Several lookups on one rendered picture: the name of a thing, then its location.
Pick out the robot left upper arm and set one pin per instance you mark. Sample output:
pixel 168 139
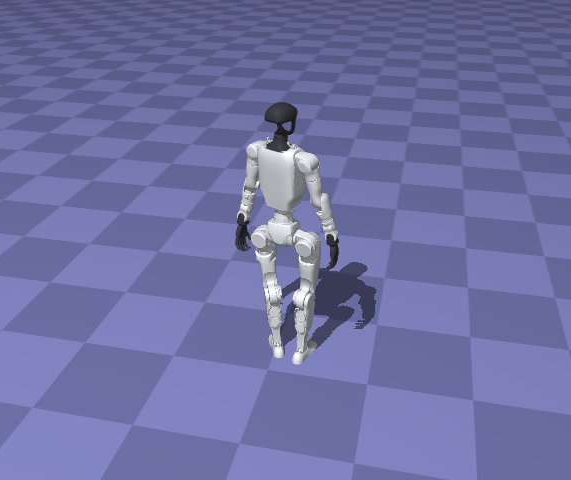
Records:
pixel 252 179

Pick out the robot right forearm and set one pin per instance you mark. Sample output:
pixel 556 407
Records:
pixel 326 218

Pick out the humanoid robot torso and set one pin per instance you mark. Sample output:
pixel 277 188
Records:
pixel 282 186

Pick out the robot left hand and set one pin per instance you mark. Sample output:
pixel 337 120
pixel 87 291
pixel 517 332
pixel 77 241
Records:
pixel 241 233

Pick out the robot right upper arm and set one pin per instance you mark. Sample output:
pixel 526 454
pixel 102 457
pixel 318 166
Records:
pixel 308 165

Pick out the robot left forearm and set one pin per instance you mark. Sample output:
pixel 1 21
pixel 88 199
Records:
pixel 247 202

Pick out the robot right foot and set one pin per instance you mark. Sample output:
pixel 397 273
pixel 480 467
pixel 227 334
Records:
pixel 298 357

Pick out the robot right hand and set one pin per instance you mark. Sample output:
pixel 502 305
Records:
pixel 333 250

